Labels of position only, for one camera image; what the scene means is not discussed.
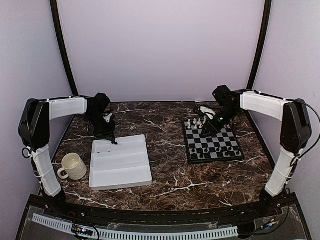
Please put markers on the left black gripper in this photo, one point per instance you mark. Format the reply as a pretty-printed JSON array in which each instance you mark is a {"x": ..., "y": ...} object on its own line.
[{"x": 107, "y": 134}]

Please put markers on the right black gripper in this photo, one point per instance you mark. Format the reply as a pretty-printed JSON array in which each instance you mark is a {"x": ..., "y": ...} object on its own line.
[{"x": 213, "y": 129}]

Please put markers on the black grey chessboard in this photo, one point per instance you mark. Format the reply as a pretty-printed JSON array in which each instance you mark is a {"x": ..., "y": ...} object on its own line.
[{"x": 224, "y": 139}]

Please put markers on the black bishop bottom row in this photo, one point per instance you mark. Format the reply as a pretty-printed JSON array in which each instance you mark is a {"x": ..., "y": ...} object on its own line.
[{"x": 207, "y": 155}]

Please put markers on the tall black piece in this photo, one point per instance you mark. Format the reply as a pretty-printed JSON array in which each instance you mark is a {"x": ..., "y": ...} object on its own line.
[{"x": 200, "y": 152}]

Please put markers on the black piece bottom row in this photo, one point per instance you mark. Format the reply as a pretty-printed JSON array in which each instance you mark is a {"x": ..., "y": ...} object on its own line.
[{"x": 194, "y": 156}]

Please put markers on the white plastic tray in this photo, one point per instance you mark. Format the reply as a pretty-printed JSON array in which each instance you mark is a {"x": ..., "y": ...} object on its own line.
[{"x": 122, "y": 165}]

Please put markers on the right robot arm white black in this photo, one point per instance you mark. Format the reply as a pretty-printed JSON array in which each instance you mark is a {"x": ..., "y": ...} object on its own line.
[{"x": 293, "y": 127}]

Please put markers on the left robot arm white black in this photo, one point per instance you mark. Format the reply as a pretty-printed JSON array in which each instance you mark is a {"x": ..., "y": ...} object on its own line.
[{"x": 34, "y": 130}]

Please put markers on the white chess pieces row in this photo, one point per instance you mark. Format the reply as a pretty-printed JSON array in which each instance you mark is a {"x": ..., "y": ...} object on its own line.
[{"x": 195, "y": 124}]

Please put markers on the cream ceramic mug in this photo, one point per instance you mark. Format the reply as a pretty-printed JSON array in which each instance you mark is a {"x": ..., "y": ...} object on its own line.
[{"x": 73, "y": 167}]

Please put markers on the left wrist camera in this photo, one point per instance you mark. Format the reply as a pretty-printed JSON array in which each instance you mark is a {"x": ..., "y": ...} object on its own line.
[{"x": 109, "y": 118}]

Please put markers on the black front rail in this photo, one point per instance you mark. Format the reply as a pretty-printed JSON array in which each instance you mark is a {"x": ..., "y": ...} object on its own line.
[{"x": 240, "y": 214}]

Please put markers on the white cable duct strip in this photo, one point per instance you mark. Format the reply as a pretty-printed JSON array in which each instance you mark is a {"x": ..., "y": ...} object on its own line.
[{"x": 95, "y": 233}]

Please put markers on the left black frame post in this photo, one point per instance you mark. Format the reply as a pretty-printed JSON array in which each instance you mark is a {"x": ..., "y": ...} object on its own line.
[{"x": 62, "y": 47}]

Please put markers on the black frame post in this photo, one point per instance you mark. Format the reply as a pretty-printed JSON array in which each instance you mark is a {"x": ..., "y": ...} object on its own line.
[
  {"x": 260, "y": 44},
  {"x": 62, "y": 47}
]

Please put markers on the right black frame post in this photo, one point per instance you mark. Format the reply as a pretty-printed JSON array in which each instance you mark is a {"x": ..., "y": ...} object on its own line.
[{"x": 260, "y": 44}]

